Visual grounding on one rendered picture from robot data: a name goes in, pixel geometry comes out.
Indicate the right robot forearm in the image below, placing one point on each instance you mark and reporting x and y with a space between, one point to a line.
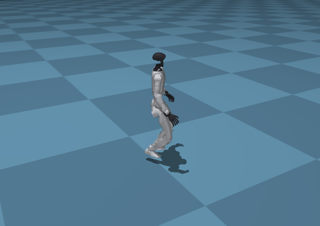
161 104

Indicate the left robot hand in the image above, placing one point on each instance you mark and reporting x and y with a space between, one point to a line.
170 97

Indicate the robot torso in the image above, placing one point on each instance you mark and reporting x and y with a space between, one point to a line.
163 78

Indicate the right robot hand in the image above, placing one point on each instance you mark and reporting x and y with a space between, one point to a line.
172 118

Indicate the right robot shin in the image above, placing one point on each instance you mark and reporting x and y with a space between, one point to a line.
160 143

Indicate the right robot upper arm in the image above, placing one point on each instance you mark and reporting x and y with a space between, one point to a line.
157 84

